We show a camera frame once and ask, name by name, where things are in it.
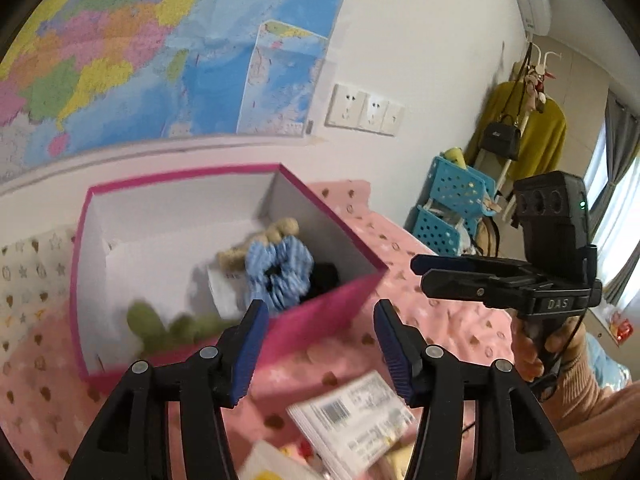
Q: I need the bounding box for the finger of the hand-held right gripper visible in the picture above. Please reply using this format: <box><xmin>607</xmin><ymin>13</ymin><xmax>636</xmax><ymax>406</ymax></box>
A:
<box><xmin>420</xmin><ymin>269</ymin><xmax>538</xmax><ymax>311</ymax></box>
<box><xmin>410</xmin><ymin>254</ymin><xmax>533</xmax><ymax>277</ymax></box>

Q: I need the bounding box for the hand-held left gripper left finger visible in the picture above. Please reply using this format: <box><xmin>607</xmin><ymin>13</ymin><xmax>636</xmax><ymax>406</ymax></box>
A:
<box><xmin>62</xmin><ymin>299</ymin><xmax>271</xmax><ymax>480</ymax></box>

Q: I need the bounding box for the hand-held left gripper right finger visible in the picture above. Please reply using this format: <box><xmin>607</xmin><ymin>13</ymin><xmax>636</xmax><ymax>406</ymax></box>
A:
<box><xmin>373</xmin><ymin>299</ymin><xmax>571</xmax><ymax>480</ymax></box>

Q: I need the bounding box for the pink cardboard box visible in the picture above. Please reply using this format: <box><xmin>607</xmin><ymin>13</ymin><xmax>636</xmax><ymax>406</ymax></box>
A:
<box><xmin>69</xmin><ymin>162</ymin><xmax>390</xmax><ymax>395</ymax></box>

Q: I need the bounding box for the floral tissue packet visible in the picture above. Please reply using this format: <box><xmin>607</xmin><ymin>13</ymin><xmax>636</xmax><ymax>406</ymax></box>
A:
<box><xmin>286</xmin><ymin>371</ymin><xmax>420</xmax><ymax>480</ymax></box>

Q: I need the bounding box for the blue striped scrunchie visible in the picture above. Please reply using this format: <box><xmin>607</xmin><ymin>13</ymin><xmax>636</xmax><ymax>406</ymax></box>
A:
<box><xmin>244</xmin><ymin>237</ymin><xmax>315</xmax><ymax>311</ymax></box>

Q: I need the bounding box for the green frog plush toy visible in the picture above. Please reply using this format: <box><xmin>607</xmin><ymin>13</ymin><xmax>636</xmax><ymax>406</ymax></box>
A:
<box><xmin>125</xmin><ymin>300</ymin><xmax>236</xmax><ymax>356</ymax></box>

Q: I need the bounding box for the beige teddy bear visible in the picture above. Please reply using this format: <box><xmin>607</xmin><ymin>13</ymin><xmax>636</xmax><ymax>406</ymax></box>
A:
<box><xmin>216</xmin><ymin>217</ymin><xmax>301</xmax><ymax>273</ymax></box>

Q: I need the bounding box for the white packet yellow print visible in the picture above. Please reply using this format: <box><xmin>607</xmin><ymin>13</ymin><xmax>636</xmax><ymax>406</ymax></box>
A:
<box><xmin>239</xmin><ymin>442</ymin><xmax>326</xmax><ymax>480</ymax></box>

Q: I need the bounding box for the person's right forearm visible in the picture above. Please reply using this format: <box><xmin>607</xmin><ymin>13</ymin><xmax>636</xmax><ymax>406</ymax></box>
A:
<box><xmin>542</xmin><ymin>330</ymin><xmax>640</xmax><ymax>473</ymax></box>

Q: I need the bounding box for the person's right hand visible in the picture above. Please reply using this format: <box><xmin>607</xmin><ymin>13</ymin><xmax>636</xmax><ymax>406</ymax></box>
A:
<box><xmin>510</xmin><ymin>305</ymin><xmax>581</xmax><ymax>392</ymax></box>

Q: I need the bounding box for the blue plastic basket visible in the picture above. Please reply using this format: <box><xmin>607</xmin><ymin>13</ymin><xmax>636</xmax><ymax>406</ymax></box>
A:
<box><xmin>404</xmin><ymin>206</ymin><xmax>461</xmax><ymax>257</ymax></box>
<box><xmin>426</xmin><ymin>156</ymin><xmax>493</xmax><ymax>218</ymax></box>

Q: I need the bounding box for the pink printed blanket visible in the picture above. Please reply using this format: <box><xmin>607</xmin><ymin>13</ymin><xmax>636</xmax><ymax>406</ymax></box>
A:
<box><xmin>0</xmin><ymin>180</ymin><xmax>551</xmax><ymax>480</ymax></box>

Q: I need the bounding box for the grey curtain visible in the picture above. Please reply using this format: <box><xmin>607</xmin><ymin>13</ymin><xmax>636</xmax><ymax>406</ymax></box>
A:
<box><xmin>602</xmin><ymin>90</ymin><xmax>640</xmax><ymax>306</ymax></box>

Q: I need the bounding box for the yellow garment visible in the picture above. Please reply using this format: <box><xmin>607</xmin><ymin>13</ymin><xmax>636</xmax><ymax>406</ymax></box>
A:
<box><xmin>462</xmin><ymin>80</ymin><xmax>568</xmax><ymax>178</ymax></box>

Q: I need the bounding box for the red packet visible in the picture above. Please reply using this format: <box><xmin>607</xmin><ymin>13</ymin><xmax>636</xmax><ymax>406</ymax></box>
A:
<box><xmin>607</xmin><ymin>310</ymin><xmax>633</xmax><ymax>346</ymax></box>

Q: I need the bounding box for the pink hanging doll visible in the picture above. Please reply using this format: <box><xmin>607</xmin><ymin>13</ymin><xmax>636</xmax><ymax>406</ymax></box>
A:
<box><xmin>525</xmin><ymin>72</ymin><xmax>548</xmax><ymax>111</ymax></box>

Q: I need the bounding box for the white coat rack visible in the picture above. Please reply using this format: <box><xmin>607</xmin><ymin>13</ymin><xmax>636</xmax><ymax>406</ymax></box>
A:
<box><xmin>472</xmin><ymin>42</ymin><xmax>563</xmax><ymax>221</ymax></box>

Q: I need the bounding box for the white printed pillow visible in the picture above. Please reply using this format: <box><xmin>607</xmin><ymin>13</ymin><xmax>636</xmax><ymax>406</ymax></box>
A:
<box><xmin>0</xmin><ymin>227</ymin><xmax>78</xmax><ymax>321</ymax></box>

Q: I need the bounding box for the white wall switch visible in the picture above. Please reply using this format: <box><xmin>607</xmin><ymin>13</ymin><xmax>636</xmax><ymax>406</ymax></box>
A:
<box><xmin>381</xmin><ymin>101</ymin><xmax>405</xmax><ymax>137</ymax></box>

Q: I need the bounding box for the white wall socket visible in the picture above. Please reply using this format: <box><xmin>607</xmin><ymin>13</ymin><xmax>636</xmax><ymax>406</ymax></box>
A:
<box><xmin>326</xmin><ymin>82</ymin><xmax>368</xmax><ymax>128</ymax></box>
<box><xmin>357</xmin><ymin>92</ymin><xmax>388</xmax><ymax>133</ymax></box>

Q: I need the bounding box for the colourful wall map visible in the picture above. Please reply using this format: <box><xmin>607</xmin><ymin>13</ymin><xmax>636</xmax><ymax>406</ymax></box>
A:
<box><xmin>0</xmin><ymin>0</ymin><xmax>358</xmax><ymax>183</ymax></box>

